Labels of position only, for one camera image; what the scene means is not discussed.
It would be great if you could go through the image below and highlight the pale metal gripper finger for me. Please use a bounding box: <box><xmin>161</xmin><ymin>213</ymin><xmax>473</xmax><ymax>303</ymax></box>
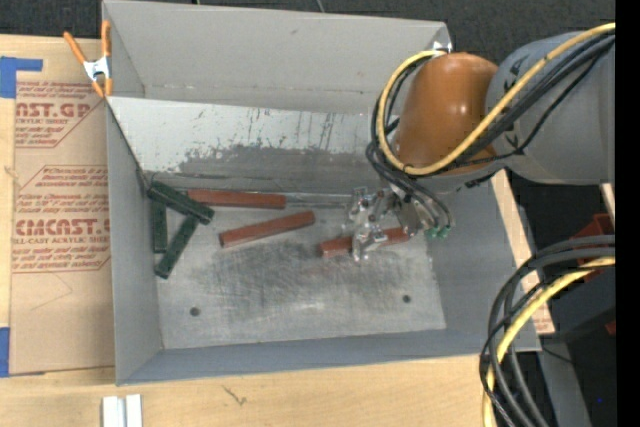
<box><xmin>346</xmin><ymin>185</ymin><xmax>396</xmax><ymax>223</ymax></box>
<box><xmin>350</xmin><ymin>223</ymin><xmax>390</xmax><ymax>263</ymax></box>

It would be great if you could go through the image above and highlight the red-brown flat block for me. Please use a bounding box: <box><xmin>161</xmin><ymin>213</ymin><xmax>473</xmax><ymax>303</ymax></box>
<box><xmin>319</xmin><ymin>226</ymin><xmax>412</xmax><ymax>260</ymax></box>
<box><xmin>218</xmin><ymin>209</ymin><xmax>317</xmax><ymax>250</ymax></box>
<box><xmin>187</xmin><ymin>188</ymin><xmax>288</xmax><ymax>211</ymax></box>

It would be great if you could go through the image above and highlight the grey metal bin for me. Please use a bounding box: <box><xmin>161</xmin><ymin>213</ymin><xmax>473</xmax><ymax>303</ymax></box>
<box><xmin>101</xmin><ymin>0</ymin><xmax>542</xmax><ymax>387</ymax></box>

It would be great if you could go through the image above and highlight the dark green flat block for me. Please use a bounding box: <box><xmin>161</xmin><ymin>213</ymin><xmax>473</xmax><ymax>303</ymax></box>
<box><xmin>151</xmin><ymin>201</ymin><xmax>169</xmax><ymax>254</ymax></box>
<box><xmin>153</xmin><ymin>216</ymin><xmax>199</xmax><ymax>280</ymax></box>
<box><xmin>146</xmin><ymin>180</ymin><xmax>216</xmax><ymax>226</ymax></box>

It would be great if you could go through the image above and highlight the brown cardboard board, red print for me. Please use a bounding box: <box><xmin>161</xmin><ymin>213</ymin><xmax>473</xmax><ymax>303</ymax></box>
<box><xmin>0</xmin><ymin>33</ymin><xmax>555</xmax><ymax>376</ymax></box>

